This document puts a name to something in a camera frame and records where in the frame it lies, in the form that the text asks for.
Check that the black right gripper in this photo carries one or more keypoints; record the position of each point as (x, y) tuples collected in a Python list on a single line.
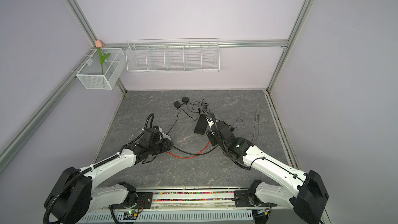
[(212, 138)]

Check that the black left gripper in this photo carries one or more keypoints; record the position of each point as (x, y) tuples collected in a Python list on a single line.
[(166, 145)]

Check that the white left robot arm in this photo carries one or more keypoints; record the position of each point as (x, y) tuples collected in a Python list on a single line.
[(102, 174)]

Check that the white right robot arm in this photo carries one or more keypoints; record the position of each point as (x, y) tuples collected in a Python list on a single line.
[(270, 168)]

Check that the black power adapter near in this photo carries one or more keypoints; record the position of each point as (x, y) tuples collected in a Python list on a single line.
[(177, 104)]

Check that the black power adapter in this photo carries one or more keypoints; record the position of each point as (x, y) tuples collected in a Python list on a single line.
[(177, 104), (185, 100)]

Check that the black power adapter far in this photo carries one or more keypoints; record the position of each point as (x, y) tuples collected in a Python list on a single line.
[(185, 100)]

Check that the white mesh box basket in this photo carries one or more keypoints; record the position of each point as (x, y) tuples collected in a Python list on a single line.
[(90, 74)]

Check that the pink artificial tulip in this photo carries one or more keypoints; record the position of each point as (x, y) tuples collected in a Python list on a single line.
[(102, 57)]

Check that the white wire wall basket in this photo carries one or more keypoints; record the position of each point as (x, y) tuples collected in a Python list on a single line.
[(173, 55)]

